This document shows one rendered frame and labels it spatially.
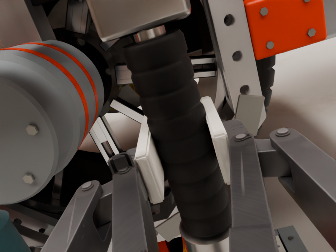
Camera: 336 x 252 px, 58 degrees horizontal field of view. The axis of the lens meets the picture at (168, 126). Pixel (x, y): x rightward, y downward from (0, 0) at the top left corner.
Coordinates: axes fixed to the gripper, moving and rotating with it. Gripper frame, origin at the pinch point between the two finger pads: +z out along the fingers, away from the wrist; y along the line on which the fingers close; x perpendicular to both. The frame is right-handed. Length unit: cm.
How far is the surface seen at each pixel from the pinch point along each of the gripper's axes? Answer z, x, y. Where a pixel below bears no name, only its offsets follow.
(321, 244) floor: 67, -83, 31
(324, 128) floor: 149, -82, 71
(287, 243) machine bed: 64, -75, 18
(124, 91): 61, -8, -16
